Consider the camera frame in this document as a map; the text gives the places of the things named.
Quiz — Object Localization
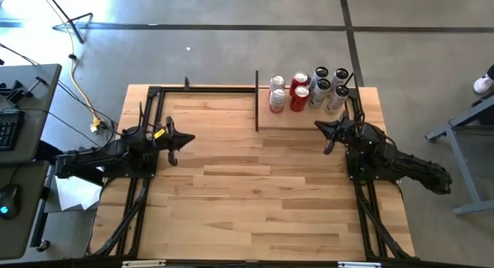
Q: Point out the tall white can pink print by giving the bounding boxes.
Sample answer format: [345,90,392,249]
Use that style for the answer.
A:
[307,78,332,109]
[330,68,350,87]

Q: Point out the grey desk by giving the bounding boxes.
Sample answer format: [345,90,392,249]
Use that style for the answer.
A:
[0,63,63,261]

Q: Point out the white paper sheets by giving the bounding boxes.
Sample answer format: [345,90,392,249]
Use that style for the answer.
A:
[53,169,102,212]

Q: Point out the yellow extension cable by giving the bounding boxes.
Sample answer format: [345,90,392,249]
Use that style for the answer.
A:
[67,28,108,134]

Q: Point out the person's foot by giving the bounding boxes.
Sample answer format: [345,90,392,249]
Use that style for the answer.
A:
[473,65,494,95]

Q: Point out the black computer mouse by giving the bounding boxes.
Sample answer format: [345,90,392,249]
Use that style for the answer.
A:
[0,182,21,221]

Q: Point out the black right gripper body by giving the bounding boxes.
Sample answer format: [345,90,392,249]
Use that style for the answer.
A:
[339,120,374,153]

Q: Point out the wooden shelf black metal frame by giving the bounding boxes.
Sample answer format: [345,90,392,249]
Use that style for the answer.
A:
[254,70,358,133]

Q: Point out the grey metal table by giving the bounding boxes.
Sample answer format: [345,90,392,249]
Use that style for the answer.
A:
[424,93,494,215]

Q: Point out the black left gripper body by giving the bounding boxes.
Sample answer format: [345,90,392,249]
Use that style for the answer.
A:
[142,123,173,155]

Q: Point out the silver metal bracket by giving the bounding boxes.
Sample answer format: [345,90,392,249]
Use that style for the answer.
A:
[337,261,382,268]
[121,260,167,267]

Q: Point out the black tripod stand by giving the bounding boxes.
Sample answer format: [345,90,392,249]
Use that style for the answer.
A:
[40,0,94,45]

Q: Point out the pink white Spindrift can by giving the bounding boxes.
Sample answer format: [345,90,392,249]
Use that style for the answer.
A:
[269,87,287,114]
[269,74,286,92]

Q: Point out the black clamp mount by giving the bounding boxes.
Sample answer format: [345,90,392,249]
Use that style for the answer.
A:
[0,76,49,105]

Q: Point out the black keyboard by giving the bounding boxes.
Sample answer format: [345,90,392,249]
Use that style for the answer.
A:
[0,110,25,152]

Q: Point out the red Coca-Cola Zero can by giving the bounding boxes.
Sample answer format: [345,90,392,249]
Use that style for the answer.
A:
[289,85,311,113]
[289,70,310,90]

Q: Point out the black aluminium table frame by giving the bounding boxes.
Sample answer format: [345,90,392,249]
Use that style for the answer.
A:
[86,76,416,261]

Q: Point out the tall white can blue print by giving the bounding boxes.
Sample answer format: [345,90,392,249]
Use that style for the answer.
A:
[310,66,330,83]
[324,85,350,115]

